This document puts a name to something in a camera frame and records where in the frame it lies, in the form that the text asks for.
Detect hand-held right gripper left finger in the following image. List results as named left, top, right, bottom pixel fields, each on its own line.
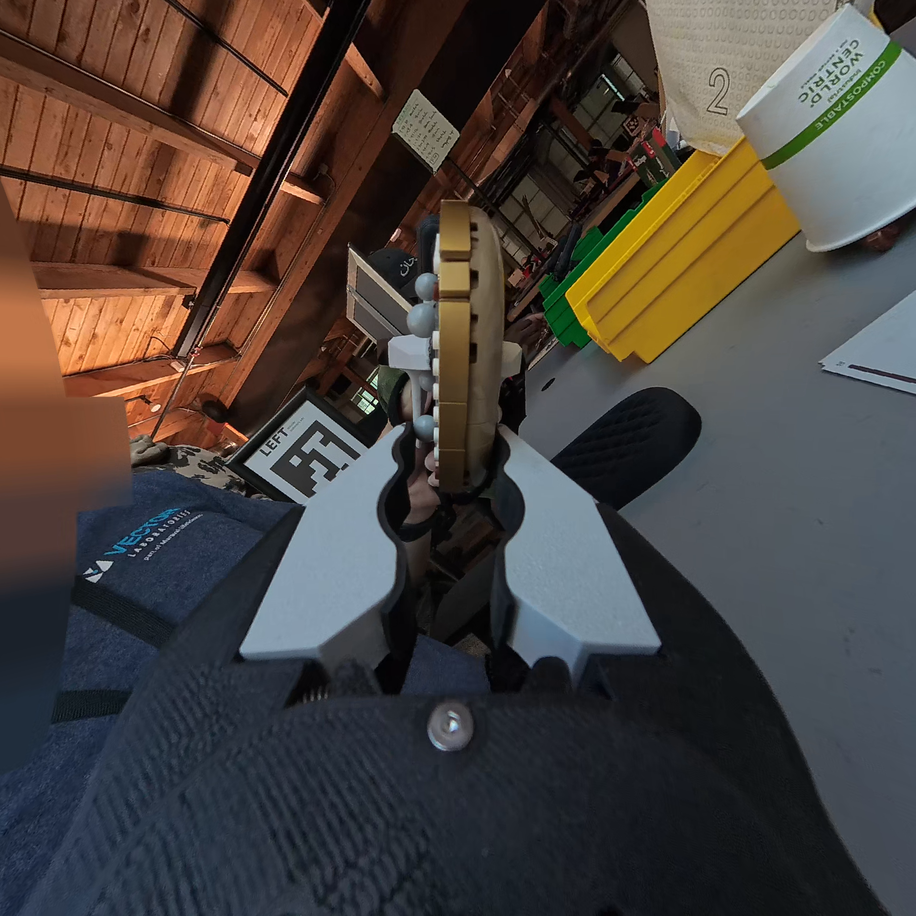
left=238, top=422, right=420, bottom=677

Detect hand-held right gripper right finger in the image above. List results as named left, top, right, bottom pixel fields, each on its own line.
left=490, top=425, right=663, bottom=674

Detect round gold lego base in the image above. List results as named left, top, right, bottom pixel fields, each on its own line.
left=408, top=200, right=505, bottom=495

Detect lego instruction booklet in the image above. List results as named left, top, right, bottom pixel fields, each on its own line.
left=819, top=290, right=916, bottom=396

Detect person's left hand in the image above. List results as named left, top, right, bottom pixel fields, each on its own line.
left=399, top=386, right=441, bottom=524

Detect green plastic bin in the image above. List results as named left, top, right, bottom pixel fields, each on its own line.
left=538, top=182, right=663, bottom=351

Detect white framed board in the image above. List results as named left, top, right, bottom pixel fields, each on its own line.
left=346, top=244, right=417, bottom=344

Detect hanging white notice board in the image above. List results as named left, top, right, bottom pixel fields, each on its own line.
left=393, top=87, right=460, bottom=174

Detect black framed marker sign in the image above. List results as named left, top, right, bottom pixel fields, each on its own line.
left=225, top=386, right=374, bottom=505

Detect black padded wrist rest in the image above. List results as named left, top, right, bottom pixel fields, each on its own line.
left=551, top=386, right=702, bottom=510

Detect person's navy sweatshirt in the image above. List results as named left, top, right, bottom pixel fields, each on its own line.
left=0, top=469, right=309, bottom=916

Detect person's blue jeans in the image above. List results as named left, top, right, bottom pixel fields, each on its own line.
left=400, top=633, right=493, bottom=697

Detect camouflage cloth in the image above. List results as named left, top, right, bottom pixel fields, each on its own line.
left=129, top=433, right=276, bottom=501

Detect yellow plastic bin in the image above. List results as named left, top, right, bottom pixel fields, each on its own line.
left=565, top=136, right=802, bottom=364

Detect white paper bag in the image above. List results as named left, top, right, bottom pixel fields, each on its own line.
left=645, top=0, right=889, bottom=157

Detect white paper cup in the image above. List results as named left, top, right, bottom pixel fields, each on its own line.
left=736, top=3, right=916, bottom=253

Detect black lanyard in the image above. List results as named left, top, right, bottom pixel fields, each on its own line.
left=50, top=583, right=176, bottom=724

